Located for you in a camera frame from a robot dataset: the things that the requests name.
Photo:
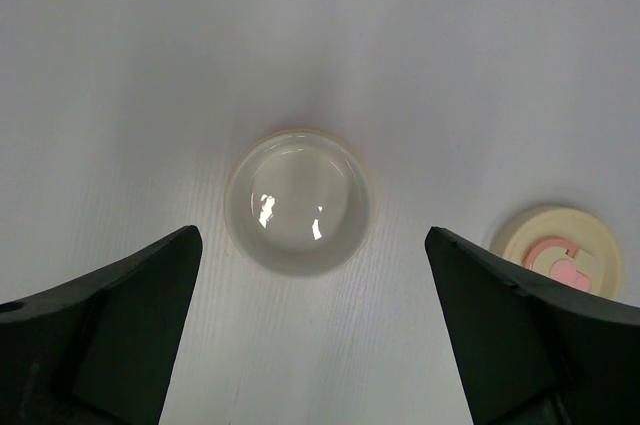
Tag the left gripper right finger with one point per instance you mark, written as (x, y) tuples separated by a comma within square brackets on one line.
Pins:
[(528, 349)]

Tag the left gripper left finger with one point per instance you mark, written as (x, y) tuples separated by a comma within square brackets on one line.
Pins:
[(100, 349)]

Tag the pink round lunch box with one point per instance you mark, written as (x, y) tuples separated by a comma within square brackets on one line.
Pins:
[(299, 203)]

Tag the cream lid with pink handle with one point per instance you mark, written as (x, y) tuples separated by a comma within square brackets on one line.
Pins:
[(564, 244)]

